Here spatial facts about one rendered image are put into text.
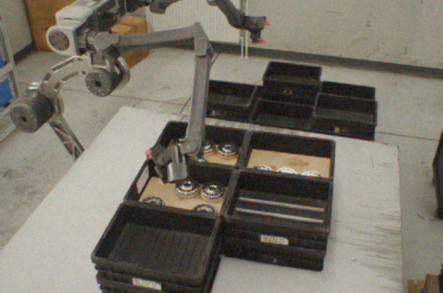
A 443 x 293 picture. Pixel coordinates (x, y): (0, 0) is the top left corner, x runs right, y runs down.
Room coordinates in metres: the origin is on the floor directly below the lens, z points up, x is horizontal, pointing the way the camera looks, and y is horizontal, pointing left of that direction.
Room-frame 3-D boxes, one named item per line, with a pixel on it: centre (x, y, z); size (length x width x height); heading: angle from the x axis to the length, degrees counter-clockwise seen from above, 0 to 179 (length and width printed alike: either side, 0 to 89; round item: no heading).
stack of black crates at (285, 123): (2.77, -0.40, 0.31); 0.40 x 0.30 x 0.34; 74
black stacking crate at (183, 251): (1.23, 0.23, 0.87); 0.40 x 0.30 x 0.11; 77
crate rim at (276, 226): (1.43, -0.22, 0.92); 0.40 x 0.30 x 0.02; 77
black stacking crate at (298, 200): (1.43, -0.22, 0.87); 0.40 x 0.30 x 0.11; 77
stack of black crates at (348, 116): (2.66, -0.79, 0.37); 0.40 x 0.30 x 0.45; 74
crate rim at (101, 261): (1.23, 0.23, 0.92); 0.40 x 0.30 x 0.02; 77
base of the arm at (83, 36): (1.78, 0.52, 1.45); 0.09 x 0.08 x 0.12; 164
